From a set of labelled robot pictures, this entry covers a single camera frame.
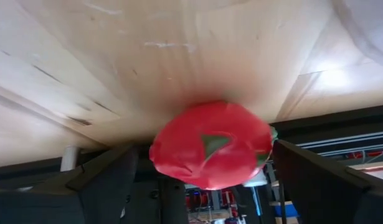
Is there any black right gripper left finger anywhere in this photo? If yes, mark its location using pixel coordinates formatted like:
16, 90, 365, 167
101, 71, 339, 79
0, 145, 139, 224

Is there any beige cloth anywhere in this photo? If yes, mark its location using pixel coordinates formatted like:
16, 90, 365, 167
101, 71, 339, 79
331, 0, 383, 69

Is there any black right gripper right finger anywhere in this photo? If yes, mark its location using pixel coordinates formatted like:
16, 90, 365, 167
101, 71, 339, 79
273, 139, 383, 224

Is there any white cylindrical post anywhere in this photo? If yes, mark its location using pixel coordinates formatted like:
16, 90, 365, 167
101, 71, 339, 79
60, 146, 80, 172

